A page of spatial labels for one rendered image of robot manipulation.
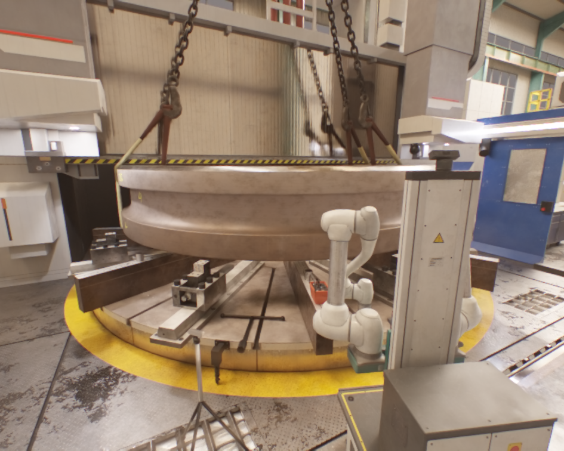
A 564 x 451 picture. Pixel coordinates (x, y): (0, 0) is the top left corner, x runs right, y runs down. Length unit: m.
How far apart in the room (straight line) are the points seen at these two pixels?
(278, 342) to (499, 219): 5.63
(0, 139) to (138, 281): 2.23
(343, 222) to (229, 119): 4.34
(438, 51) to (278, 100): 3.08
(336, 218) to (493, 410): 1.06
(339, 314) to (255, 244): 1.37
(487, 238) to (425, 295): 5.81
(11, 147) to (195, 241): 2.49
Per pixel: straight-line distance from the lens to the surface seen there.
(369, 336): 1.75
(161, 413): 2.69
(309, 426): 2.47
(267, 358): 2.79
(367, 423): 2.10
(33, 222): 5.27
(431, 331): 1.76
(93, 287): 3.61
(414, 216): 1.47
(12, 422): 3.15
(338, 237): 1.65
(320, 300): 2.43
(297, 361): 2.81
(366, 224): 1.64
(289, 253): 2.85
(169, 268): 3.94
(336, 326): 1.75
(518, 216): 7.11
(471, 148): 8.68
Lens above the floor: 1.82
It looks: 12 degrees down
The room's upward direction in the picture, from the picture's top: straight up
